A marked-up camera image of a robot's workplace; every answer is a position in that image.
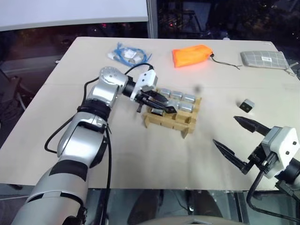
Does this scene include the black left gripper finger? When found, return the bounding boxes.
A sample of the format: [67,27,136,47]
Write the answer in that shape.
[148,100,177,115]
[152,92,170,103]

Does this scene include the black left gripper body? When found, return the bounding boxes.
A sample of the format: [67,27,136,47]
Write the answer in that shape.
[135,90,157,113]

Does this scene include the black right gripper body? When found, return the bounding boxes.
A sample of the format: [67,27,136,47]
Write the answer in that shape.
[241,142,281,176]

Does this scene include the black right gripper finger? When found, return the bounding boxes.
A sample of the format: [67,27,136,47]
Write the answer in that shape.
[212,138,249,175]
[233,115,270,136]

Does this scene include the wooden rack tray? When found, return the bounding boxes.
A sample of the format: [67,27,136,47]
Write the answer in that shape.
[142,88,203,140]

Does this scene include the single grey metal block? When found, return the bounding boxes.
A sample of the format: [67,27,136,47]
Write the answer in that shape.
[239,98,255,113]

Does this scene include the grey checked fabric pouch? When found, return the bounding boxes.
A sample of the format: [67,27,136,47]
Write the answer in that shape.
[240,50,291,70]

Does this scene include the white board panel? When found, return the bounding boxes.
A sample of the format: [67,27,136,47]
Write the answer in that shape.
[0,0,149,32]

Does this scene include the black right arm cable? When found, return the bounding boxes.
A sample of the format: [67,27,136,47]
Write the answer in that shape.
[246,161,300,223]

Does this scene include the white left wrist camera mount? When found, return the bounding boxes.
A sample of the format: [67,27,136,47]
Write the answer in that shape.
[129,69,158,102]

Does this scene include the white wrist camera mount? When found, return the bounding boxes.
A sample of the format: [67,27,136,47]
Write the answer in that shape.
[129,69,158,102]
[261,126,300,180]

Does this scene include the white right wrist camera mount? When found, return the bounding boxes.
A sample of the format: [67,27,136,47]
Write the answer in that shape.
[261,126,300,180]

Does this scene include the bag of blue cables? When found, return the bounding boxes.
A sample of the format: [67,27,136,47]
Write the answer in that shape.
[107,42,153,66]

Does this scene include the orange drawstring pouch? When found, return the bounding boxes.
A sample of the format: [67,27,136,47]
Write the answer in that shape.
[172,44,215,69]

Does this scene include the black pouch drawstring cord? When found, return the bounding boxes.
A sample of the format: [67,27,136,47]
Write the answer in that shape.
[210,53,242,70]

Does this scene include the grey window post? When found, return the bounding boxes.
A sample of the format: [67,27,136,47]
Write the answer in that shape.
[146,0,159,39]

